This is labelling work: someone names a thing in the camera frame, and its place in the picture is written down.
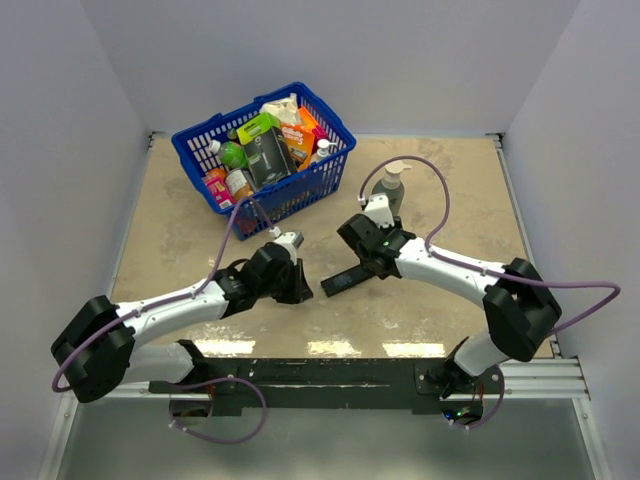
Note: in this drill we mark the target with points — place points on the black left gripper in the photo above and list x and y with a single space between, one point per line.
299 290

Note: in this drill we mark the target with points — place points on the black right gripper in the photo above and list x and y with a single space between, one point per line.
388 230

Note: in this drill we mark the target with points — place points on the black remote control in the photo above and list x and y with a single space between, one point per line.
345 280

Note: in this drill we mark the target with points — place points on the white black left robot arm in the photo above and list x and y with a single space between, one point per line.
107 344

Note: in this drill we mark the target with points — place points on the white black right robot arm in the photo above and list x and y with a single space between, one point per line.
520 312

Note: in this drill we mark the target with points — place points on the grey soap pump bottle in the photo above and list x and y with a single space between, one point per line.
391 185

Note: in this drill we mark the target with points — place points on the blue plastic shopping basket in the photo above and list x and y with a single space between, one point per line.
290 195

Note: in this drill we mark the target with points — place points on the white pump bottle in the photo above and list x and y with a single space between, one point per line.
322 151

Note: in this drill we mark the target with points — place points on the orange labelled jar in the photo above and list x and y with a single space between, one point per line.
240 183

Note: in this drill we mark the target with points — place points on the orange razor blade box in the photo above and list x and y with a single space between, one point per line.
300 142

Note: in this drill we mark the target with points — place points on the pink snack packet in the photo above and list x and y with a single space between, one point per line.
215 182

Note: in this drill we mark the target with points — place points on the black green razor box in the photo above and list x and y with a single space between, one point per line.
268 155

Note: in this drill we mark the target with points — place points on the green round bottle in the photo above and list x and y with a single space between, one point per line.
229 153

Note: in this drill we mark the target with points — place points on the beige crumpled bag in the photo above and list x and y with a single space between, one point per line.
286 109

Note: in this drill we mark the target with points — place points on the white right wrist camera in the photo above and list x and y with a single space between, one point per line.
376 207

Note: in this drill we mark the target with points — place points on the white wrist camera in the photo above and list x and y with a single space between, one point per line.
376 207
290 241

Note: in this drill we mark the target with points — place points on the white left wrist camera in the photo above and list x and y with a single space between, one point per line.
290 241

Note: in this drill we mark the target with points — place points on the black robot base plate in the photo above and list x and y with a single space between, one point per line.
328 383

